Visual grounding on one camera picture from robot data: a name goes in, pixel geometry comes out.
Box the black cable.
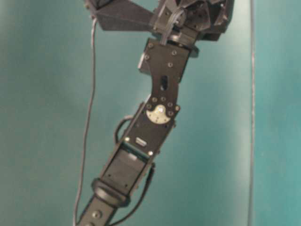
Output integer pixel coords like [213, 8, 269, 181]
[110, 162, 156, 226]

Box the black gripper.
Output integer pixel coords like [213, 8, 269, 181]
[152, 0, 234, 42]

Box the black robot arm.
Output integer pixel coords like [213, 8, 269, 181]
[73, 0, 234, 226]

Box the grey cable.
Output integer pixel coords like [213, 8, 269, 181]
[73, 19, 97, 226]

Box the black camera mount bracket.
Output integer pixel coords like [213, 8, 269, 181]
[84, 0, 154, 32]

